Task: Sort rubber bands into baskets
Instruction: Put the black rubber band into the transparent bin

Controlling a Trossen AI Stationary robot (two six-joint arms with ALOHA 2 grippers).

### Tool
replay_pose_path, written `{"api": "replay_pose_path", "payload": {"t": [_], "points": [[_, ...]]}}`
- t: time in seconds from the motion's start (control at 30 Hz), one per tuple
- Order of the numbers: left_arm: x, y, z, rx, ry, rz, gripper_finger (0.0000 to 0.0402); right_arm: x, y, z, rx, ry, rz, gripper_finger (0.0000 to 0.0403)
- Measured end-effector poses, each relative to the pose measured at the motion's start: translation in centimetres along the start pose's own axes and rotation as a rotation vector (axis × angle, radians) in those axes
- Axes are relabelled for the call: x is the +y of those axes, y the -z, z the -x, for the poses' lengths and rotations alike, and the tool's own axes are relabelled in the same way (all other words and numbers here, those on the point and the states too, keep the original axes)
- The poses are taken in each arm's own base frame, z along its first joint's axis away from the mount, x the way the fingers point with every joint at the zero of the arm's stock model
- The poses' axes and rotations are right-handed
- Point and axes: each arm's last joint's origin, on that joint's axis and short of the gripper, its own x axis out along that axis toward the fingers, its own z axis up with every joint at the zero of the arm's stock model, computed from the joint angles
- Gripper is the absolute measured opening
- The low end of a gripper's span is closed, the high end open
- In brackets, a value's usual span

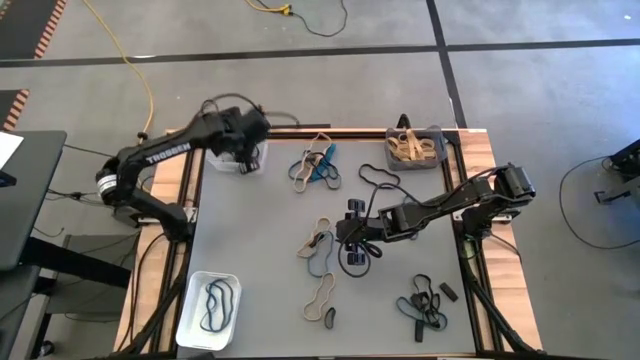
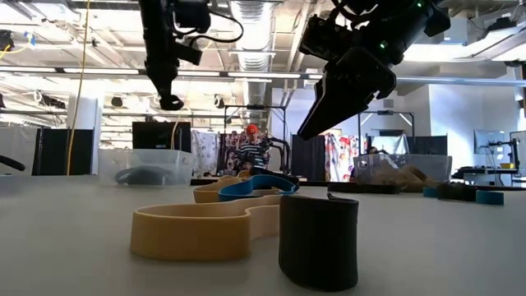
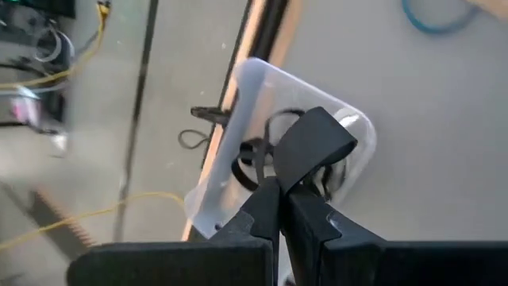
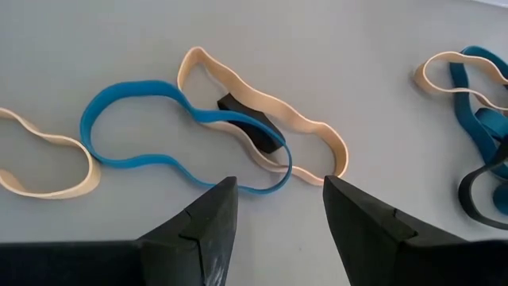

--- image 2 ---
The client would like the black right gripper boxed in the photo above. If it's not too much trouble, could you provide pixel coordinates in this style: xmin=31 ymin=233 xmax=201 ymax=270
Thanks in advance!
xmin=298 ymin=16 xmax=416 ymax=141

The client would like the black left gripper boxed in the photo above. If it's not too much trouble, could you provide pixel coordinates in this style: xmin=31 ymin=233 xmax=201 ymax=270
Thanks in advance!
xmin=138 ymin=0 xmax=185 ymax=111

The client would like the long black rubber band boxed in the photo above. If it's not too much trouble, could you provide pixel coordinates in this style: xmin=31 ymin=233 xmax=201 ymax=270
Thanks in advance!
xmin=114 ymin=166 xmax=174 ymax=187

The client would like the blue rubber band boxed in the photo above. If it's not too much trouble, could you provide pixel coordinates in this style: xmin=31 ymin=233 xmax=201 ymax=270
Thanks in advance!
xmin=422 ymin=187 xmax=505 ymax=206
xmin=217 ymin=173 xmax=301 ymax=203

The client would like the wavy black rubber band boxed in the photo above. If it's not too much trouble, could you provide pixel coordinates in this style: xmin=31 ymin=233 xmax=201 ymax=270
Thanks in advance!
xmin=327 ymin=183 xmax=402 ymax=196

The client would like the wide black rubber band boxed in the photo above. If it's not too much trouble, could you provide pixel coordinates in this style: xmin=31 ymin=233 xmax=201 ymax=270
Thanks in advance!
xmin=278 ymin=192 xmax=360 ymax=293

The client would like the black screen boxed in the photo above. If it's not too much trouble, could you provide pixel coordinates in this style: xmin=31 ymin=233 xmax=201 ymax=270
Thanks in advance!
xmin=131 ymin=121 xmax=192 ymax=151

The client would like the colourful floral cloth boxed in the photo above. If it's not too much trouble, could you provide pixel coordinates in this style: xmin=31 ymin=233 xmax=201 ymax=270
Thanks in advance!
xmin=324 ymin=132 xmax=367 ymax=182

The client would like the black curtain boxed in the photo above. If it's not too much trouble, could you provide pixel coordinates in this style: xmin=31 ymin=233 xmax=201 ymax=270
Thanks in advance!
xmin=291 ymin=134 xmax=327 ymax=183

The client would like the black metal rack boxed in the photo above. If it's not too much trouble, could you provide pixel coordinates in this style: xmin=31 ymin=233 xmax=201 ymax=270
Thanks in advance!
xmin=357 ymin=109 xmax=416 ymax=157
xmin=224 ymin=104 xmax=288 ymax=164

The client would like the LED light bar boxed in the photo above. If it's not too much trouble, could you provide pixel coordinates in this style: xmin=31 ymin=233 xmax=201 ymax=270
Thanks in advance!
xmin=0 ymin=65 xmax=325 ymax=82

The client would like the clear plastic basket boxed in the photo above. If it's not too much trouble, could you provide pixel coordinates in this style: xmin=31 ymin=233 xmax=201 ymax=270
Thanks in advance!
xmin=97 ymin=148 xmax=197 ymax=188

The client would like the red patterned cloth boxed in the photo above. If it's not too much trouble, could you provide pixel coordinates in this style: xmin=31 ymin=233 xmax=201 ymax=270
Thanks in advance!
xmin=219 ymin=132 xmax=247 ymax=165

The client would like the black partition panel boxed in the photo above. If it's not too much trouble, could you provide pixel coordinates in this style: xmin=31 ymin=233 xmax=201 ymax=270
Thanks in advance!
xmin=410 ymin=135 xmax=449 ymax=156
xmin=32 ymin=128 xmax=95 ymax=177

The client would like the grey plastic basket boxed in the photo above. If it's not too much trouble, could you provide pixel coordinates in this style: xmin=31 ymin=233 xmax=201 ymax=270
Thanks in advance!
xmin=353 ymin=154 xmax=453 ymax=185

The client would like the grey ceiling box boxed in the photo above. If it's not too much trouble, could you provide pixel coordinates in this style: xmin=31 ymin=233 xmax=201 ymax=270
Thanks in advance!
xmin=445 ymin=16 xmax=468 ymax=46

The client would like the white plastic sheet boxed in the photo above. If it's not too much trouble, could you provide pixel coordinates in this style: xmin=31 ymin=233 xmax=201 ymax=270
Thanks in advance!
xmin=0 ymin=125 xmax=40 ymax=176

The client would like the office desk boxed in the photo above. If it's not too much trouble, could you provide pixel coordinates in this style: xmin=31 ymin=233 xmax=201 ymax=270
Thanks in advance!
xmin=451 ymin=165 xmax=526 ymax=186

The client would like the thin yellow cable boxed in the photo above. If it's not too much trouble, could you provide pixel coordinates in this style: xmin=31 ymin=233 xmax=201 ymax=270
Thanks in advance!
xmin=170 ymin=114 xmax=185 ymax=151

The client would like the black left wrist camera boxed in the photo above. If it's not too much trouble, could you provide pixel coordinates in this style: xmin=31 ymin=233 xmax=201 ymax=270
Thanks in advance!
xmin=176 ymin=39 xmax=203 ymax=66

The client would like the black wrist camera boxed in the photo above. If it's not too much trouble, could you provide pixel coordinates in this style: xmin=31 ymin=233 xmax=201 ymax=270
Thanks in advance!
xmin=176 ymin=39 xmax=203 ymax=66
xmin=298 ymin=14 xmax=355 ymax=62

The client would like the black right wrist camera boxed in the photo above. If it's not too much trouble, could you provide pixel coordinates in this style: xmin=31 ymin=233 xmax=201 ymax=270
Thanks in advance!
xmin=298 ymin=14 xmax=355 ymax=62

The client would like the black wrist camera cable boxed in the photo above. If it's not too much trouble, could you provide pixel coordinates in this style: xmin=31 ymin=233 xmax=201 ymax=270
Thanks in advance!
xmin=180 ymin=10 xmax=244 ymax=44

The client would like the long yellow cable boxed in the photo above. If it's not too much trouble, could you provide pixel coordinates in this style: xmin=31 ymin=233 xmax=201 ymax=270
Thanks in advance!
xmin=65 ymin=0 xmax=92 ymax=178

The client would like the silver ventilation duct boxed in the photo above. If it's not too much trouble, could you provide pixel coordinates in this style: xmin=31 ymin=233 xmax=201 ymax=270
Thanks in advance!
xmin=228 ymin=0 xmax=275 ymax=131

